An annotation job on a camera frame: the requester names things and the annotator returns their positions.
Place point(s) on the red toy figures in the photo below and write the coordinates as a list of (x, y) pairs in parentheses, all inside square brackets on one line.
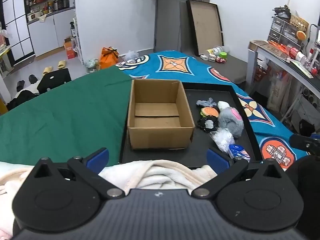
[(220, 60)]

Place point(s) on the white fluffy blanket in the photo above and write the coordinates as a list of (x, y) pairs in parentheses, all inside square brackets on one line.
[(155, 177)]

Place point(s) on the orange cardboard box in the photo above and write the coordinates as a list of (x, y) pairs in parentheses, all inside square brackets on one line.
[(70, 50)]

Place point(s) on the black tray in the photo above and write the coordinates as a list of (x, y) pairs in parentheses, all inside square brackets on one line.
[(197, 142)]

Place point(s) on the spray bottle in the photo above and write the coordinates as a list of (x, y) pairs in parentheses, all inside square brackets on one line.
[(72, 28)]

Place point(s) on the white cabinet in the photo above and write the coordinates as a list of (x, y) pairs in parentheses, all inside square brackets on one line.
[(47, 35)]

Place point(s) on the brown cardboard box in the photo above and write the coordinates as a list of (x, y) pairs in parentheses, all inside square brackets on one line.
[(160, 137)]

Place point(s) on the translucent plastic container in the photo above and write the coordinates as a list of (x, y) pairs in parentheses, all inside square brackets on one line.
[(227, 49)]

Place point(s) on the blue denim toy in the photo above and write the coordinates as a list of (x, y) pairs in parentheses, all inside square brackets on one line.
[(206, 103)]

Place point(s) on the grey door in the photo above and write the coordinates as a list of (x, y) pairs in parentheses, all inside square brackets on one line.
[(170, 17)]

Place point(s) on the black chair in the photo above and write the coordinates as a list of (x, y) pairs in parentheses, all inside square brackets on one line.
[(53, 80)]

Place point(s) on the black grid glass door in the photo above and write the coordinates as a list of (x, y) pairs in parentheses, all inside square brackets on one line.
[(17, 22)]

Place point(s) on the grey plush mouse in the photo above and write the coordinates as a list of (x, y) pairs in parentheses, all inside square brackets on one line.
[(230, 123)]

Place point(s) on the beige tote bag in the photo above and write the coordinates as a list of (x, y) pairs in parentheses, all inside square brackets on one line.
[(278, 93)]

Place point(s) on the orange bag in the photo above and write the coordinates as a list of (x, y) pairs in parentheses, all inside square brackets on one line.
[(108, 58)]

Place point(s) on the small white box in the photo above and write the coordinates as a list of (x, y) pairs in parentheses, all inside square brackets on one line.
[(203, 57)]

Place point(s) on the white plastic bag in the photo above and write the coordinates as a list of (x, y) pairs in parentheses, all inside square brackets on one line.
[(131, 55)]

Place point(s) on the blue printed blanket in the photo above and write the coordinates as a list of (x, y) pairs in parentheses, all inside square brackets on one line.
[(152, 67)]

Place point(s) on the green cloth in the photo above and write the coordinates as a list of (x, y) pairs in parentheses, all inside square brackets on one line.
[(62, 120)]

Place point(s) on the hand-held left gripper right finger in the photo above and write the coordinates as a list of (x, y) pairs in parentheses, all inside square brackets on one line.
[(218, 160)]

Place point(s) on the black framed board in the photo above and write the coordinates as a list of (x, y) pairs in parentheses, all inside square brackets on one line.
[(206, 25)]

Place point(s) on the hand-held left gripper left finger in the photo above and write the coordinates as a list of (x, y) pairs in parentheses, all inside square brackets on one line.
[(98, 158)]

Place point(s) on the grey mat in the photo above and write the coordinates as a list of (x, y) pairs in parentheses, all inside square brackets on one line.
[(232, 70)]

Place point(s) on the grey drawer organiser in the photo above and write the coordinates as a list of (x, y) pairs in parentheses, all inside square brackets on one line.
[(282, 31)]

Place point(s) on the clear plastic bag packet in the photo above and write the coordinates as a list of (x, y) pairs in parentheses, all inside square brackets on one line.
[(223, 138)]

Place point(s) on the black shoe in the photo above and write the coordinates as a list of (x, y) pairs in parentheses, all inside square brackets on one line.
[(32, 79), (20, 85)]

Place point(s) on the yellow slipper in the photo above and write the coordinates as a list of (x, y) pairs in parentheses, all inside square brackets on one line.
[(61, 64), (47, 70)]

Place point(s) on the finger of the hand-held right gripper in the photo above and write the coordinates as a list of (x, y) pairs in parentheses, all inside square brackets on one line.
[(303, 143)]

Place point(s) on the burger plush toy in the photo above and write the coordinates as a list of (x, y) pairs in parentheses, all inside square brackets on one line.
[(209, 111)]

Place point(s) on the green cup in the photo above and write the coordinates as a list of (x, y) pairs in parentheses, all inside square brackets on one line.
[(223, 55)]

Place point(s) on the clear bag with plants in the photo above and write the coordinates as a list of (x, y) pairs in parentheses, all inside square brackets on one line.
[(92, 66)]

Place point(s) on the white cup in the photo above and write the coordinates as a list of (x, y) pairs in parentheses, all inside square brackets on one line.
[(217, 50)]

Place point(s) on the white desk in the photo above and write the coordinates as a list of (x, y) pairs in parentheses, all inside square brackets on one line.
[(275, 55)]

